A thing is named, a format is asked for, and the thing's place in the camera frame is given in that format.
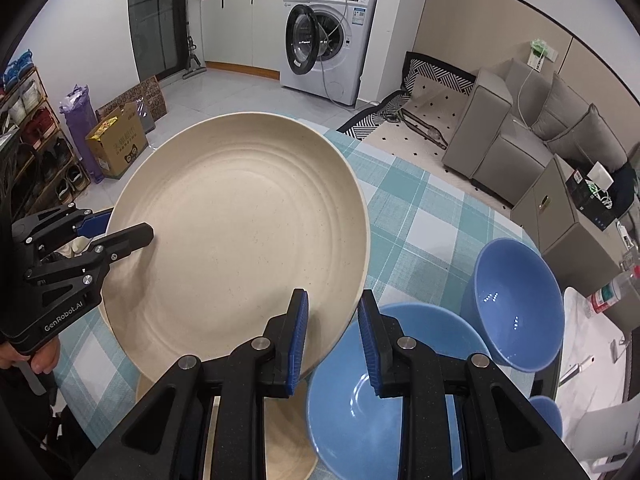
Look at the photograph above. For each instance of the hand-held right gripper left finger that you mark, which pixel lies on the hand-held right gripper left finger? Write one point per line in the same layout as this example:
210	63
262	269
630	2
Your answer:
299	340

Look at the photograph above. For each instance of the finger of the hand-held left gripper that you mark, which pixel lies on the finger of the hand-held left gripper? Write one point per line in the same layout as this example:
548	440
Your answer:
125	240
95	224

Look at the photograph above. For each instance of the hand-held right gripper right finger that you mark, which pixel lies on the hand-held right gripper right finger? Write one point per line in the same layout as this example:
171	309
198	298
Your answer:
370	345

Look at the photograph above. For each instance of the light blue bowl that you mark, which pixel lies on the light blue bowl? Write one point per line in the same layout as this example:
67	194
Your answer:
350	420

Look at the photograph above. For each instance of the beige speckled plate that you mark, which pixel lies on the beige speckled plate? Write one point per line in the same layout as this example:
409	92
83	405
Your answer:
287	440
240	220

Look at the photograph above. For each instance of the person's left hand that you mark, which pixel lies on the person's left hand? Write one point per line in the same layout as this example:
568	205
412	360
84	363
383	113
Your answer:
42	357

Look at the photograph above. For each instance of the yellow cardboard box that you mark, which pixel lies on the yellow cardboard box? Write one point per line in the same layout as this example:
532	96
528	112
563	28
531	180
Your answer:
120	145

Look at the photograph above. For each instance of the purple plastic bag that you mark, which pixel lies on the purple plastic bag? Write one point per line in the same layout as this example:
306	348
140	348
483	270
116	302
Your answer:
80	125

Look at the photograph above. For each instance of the wooden shoe rack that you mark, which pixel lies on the wooden shoe rack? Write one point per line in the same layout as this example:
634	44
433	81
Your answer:
30	125

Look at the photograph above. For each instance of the teal checkered tablecloth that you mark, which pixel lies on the teal checkered tablecloth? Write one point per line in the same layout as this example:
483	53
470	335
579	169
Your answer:
425	220

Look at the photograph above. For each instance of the brown patterned box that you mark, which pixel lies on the brown patterned box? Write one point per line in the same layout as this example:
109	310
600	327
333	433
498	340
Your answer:
150	97

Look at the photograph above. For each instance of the stick vacuum cleaner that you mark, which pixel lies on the stick vacuum cleaner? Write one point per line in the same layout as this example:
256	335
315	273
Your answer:
192	60

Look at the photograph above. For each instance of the dark glass door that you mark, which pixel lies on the dark glass door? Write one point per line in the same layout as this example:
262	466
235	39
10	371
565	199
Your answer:
155	20

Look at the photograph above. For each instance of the dark folded metal stand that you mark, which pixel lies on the dark folded metal stand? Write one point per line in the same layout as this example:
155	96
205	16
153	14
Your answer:
422	127

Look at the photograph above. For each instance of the grey-beige side cabinet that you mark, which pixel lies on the grey-beige side cabinet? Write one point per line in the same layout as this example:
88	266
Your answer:
550	210

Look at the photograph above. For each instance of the white marble table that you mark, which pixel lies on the white marble table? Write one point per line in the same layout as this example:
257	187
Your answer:
600	350

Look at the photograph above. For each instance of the white kitchen base cabinet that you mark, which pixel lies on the white kitchen base cabinet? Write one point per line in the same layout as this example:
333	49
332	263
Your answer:
235	30

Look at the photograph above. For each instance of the clear plastic water bottle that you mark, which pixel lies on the clear plastic water bottle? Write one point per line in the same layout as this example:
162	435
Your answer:
607	295

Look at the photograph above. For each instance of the small grey stand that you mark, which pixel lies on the small grey stand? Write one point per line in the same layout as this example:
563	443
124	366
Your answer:
619	342

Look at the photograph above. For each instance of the white rounded appliance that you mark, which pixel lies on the white rounded appliance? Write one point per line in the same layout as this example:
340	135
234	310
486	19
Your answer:
610	430

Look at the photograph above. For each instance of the grey sofa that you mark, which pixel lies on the grey sofa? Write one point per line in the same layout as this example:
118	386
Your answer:
500	125

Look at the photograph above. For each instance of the black cardboard box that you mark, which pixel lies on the black cardboard box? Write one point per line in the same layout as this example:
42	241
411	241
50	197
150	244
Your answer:
590	205

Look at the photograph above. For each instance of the white washing machine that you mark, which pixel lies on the white washing machine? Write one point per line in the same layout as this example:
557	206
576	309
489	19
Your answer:
345	60

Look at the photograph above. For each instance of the white small box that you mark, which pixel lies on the white small box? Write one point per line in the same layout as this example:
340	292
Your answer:
601	175

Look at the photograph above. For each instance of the grey sofa cushion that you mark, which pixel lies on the grey sofa cushion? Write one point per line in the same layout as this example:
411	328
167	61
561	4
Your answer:
560	105
595	135

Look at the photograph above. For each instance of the white power strip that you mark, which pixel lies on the white power strip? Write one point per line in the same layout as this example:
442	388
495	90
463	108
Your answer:
542	57

